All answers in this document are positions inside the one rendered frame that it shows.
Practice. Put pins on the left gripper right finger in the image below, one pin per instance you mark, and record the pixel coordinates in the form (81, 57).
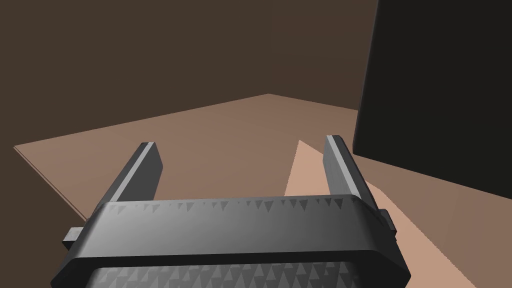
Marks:
(342, 172)

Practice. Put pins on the black cabinet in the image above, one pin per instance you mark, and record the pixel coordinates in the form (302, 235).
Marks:
(436, 88)

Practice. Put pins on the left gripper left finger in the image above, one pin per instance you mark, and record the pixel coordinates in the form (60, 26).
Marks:
(138, 176)

